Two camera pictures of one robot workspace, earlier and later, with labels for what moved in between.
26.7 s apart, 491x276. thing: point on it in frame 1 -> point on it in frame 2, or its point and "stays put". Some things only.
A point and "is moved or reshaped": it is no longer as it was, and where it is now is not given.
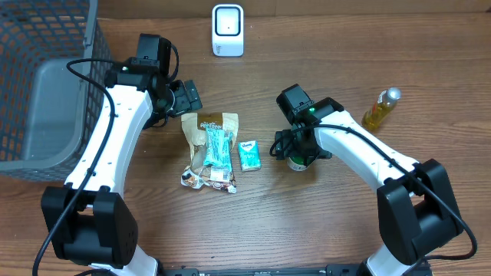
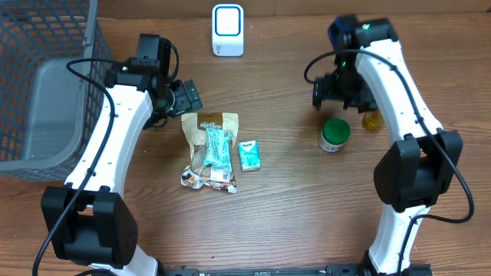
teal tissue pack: x=248 y=155 stays put
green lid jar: x=298 y=162 is moved or reshaped
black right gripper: x=304 y=154 -> x=322 y=93
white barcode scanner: x=228 y=30 stays put
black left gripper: x=185 y=103 stays put
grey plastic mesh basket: x=47 y=112 stays put
